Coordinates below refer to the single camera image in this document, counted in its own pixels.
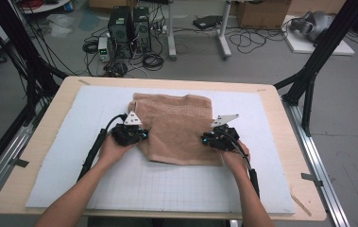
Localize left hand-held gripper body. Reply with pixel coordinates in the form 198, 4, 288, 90
111, 111, 143, 147

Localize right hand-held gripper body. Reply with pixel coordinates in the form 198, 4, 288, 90
206, 113, 241, 152

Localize tan towel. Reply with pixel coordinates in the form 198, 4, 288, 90
128, 93, 225, 167

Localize person's left hand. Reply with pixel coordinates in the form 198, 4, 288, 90
98, 133, 137, 168

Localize white grid mat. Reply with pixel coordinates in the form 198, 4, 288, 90
25, 85, 296, 216

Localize white power supply unit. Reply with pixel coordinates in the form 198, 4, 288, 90
97, 36, 114, 62

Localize grey tape piece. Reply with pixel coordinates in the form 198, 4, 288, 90
9, 157, 30, 169
300, 172, 324, 188

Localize thin wooden stick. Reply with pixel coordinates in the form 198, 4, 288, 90
289, 192, 313, 218

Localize slim black computer tower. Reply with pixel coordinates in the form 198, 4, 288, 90
132, 7, 152, 53

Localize large black computer tower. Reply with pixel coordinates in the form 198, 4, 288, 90
108, 5, 134, 60

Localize flat black device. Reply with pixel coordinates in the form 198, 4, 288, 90
193, 14, 228, 31

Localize white floor board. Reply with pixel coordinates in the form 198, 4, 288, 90
281, 14, 356, 57

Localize clear plastic sheet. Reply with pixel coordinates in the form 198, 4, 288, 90
45, 13, 76, 38

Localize large cardboard box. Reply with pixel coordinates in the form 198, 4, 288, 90
236, 0, 293, 30

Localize low cardboard box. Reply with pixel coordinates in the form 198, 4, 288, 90
88, 0, 139, 10

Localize grey helmet-like device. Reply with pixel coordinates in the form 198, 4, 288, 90
289, 10, 337, 44

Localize round white table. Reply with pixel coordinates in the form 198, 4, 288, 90
19, 0, 73, 15

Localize tangled cable bundle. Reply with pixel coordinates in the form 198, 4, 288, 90
103, 61, 129, 79

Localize small coiled black cable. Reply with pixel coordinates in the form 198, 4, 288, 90
81, 39, 100, 55

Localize white desk frame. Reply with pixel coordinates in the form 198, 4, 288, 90
166, 0, 233, 61

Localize loose black floor cables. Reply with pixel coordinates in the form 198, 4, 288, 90
228, 26, 290, 55

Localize aluminium rail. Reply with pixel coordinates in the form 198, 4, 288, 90
0, 103, 50, 216
281, 96, 351, 227

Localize black metal stand with cables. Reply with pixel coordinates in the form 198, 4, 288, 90
0, 0, 69, 127

